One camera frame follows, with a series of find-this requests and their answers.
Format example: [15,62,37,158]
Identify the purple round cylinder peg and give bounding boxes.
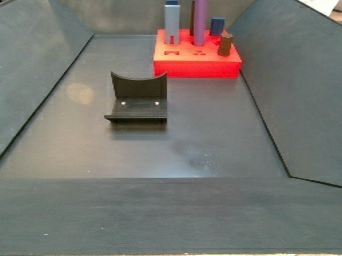
[193,0,206,46]

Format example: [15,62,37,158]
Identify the red peg board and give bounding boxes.
[153,29,241,78]

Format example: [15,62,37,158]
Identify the small brown hexagonal peg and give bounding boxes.
[217,34,233,56]

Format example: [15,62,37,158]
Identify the short dark blue peg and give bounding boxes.
[209,17,224,36]

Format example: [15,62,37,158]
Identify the light blue grey square peg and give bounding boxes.
[164,2,180,44]

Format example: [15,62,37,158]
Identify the tall dark blue square peg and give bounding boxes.
[165,0,178,5]

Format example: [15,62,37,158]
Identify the black curved holder bracket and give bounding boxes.
[104,73,166,122]

